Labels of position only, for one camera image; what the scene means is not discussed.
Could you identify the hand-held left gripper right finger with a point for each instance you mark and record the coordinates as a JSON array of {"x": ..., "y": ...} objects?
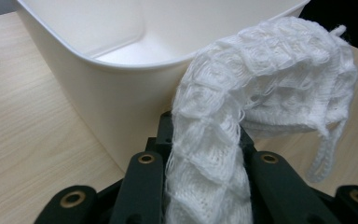
[{"x": 247, "y": 146}]

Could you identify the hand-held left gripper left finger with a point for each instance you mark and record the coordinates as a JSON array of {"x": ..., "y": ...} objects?
[{"x": 163, "y": 133}]

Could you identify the white knitted cloth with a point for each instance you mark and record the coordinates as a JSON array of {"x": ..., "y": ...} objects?
[{"x": 217, "y": 130}]

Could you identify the white plastic bin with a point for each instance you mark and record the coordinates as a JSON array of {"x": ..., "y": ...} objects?
[{"x": 105, "y": 93}]

